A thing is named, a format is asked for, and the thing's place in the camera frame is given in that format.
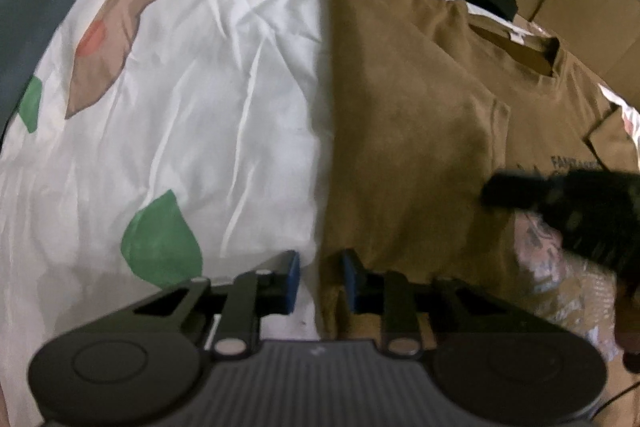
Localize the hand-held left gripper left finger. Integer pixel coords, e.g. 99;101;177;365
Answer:
132;249;302;355

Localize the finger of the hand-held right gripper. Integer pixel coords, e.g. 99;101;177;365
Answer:
481;172;556;212

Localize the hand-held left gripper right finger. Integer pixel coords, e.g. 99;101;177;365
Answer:
341;249;506;355

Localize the brown t-shirt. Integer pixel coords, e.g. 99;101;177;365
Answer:
317;0;640;408

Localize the bear printed cream blanket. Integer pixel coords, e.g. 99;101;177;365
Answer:
0;0;640;427

